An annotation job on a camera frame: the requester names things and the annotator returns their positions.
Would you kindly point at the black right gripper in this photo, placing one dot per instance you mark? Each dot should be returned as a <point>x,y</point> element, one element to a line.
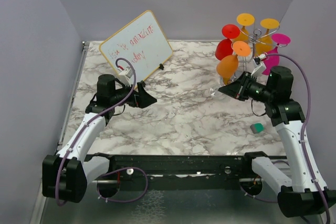
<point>238,88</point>

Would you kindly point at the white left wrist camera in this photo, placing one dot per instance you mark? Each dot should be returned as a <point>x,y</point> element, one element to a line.
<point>126,76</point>

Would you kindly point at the yellow framed whiteboard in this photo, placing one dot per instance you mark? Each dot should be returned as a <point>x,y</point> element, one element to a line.
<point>141,42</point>

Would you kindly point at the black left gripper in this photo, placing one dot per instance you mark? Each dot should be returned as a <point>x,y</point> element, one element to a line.
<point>141,98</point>

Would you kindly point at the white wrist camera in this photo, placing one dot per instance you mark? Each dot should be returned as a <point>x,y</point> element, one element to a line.
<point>126,76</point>
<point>259,65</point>

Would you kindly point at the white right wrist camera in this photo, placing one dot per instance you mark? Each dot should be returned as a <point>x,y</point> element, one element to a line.
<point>259,65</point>

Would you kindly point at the yellow wine glass rear right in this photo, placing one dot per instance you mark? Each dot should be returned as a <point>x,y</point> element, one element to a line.
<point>265,42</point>

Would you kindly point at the green grey eraser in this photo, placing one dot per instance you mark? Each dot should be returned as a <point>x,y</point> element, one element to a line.
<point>257,128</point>

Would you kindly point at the orange plastic wine glass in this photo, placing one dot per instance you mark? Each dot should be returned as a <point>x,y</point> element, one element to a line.
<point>227,66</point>

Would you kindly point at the chrome wine glass rack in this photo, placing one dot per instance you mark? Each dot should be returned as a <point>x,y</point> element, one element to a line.
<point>278,40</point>

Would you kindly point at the yellow wine glass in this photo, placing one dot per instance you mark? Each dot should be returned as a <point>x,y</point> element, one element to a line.
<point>265,42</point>
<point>245,20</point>

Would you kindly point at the black front mounting rail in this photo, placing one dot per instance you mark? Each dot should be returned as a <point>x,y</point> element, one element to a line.
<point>173,172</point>

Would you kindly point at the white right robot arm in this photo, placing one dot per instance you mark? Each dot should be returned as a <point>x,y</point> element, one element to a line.
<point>305,191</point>

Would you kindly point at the yellow wine glass rear left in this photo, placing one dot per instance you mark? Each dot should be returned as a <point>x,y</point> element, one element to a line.
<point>245,20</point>

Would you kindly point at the red plastic wine glass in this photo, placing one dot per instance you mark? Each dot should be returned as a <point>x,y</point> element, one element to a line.
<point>224,48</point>

